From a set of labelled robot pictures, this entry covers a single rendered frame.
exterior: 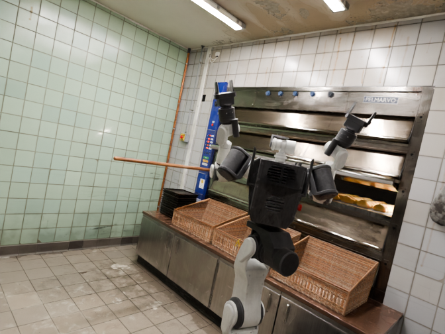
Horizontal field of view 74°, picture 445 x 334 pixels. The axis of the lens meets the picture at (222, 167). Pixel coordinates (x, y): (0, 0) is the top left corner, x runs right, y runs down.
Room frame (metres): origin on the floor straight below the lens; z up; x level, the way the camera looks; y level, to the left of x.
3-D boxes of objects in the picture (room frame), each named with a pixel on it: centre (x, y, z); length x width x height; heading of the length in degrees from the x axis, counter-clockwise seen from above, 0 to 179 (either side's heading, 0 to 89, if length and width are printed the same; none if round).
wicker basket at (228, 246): (2.49, -0.40, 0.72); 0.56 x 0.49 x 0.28; 45
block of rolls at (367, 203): (2.61, -1.31, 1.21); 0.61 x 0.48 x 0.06; 136
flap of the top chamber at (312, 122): (2.69, -0.58, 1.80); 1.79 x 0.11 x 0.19; 46
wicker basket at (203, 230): (2.89, 0.03, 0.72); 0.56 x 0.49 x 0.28; 48
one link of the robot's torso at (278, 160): (1.41, -0.27, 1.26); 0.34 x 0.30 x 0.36; 85
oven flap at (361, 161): (2.69, -0.58, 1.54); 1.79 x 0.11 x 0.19; 46
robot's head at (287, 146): (1.47, -0.28, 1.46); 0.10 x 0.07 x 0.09; 85
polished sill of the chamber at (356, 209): (2.70, -0.60, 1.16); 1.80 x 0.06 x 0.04; 46
